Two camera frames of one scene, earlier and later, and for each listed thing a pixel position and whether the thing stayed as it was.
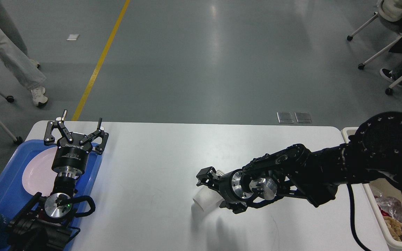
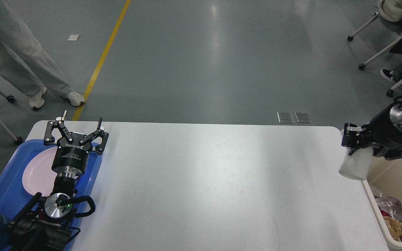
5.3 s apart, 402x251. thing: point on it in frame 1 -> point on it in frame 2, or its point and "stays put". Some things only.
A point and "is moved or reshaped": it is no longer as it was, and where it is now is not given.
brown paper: x=394 y=227 stays put
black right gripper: x=230 y=186 -> x=395 y=143
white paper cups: x=206 y=200 is moved or reshaped
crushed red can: x=384 y=213 stays put
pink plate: x=38 y=176 stays put
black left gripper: x=71 y=157 stays put
